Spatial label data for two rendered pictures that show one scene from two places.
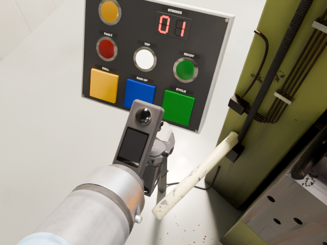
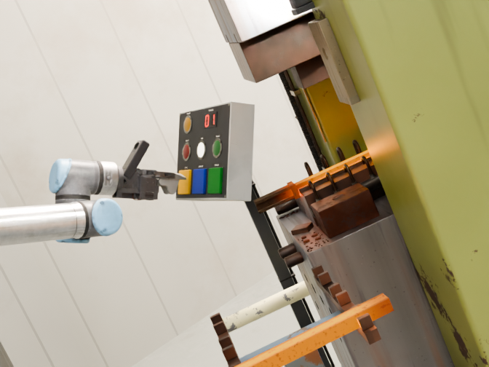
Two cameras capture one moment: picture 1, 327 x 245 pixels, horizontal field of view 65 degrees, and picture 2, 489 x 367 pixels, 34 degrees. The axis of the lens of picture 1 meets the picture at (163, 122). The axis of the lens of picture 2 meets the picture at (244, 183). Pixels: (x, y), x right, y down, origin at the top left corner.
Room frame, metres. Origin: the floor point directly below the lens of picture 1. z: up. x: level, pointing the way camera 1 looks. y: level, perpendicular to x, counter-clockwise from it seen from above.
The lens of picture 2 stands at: (-1.26, -1.56, 1.45)
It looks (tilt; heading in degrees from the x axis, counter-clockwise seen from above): 12 degrees down; 41
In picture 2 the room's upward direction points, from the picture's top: 24 degrees counter-clockwise
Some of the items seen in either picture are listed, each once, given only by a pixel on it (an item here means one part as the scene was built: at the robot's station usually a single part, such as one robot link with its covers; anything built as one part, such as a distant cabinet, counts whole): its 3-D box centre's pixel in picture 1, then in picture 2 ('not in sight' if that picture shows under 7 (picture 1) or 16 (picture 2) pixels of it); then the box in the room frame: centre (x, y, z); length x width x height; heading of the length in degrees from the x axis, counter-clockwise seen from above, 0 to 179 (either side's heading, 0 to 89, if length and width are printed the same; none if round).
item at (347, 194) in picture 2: not in sight; (344, 210); (0.11, -0.60, 0.95); 0.12 x 0.09 x 0.07; 134
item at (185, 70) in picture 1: (185, 70); (217, 148); (0.43, -0.05, 1.09); 0.05 x 0.03 x 0.04; 44
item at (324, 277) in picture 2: not in sight; (270, 298); (-0.25, -0.62, 0.93); 0.23 x 0.06 x 0.02; 136
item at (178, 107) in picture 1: (177, 107); (216, 180); (0.38, -0.03, 1.01); 0.07 x 0.05 x 0.07; 69
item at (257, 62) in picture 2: not in sight; (324, 25); (0.34, -0.59, 1.32); 0.42 x 0.20 x 0.10; 134
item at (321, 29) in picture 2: not in sight; (333, 61); (0.06, -0.75, 1.27); 0.09 x 0.02 x 0.17; 44
